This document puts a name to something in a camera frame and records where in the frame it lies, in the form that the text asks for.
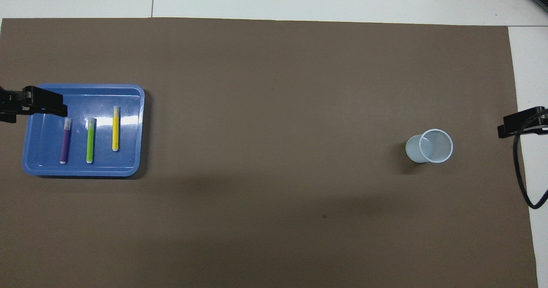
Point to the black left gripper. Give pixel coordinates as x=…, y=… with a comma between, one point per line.
x=10, y=102

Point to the green highlighter pen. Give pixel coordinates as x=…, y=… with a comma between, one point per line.
x=90, y=142

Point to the yellow highlighter pen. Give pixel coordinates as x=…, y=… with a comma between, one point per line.
x=115, y=129

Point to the purple highlighter pen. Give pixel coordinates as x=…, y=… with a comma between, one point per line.
x=65, y=144

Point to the blue plastic tray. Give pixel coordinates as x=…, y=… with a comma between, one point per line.
x=126, y=159

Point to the translucent plastic cup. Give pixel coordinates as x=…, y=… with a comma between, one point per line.
x=413, y=149

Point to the brown table mat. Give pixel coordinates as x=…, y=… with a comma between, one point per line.
x=274, y=108

